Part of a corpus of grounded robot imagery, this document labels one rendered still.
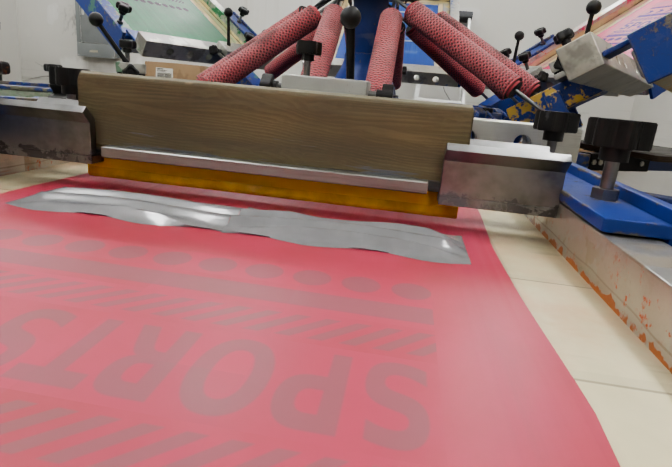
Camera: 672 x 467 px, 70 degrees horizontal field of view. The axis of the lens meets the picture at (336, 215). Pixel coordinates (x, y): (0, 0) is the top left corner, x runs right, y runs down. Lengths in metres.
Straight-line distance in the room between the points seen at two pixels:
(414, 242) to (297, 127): 0.15
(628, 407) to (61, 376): 0.21
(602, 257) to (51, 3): 5.65
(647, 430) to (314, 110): 0.32
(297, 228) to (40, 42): 5.57
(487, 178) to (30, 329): 0.33
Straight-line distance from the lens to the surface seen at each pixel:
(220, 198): 0.47
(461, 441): 0.18
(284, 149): 0.43
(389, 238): 0.35
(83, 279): 0.29
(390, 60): 0.96
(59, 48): 5.74
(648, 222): 0.36
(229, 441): 0.17
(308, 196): 0.45
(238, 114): 0.44
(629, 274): 0.31
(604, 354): 0.27
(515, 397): 0.21
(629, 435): 0.21
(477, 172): 0.41
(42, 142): 0.53
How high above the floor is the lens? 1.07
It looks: 15 degrees down
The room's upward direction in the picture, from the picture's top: 5 degrees clockwise
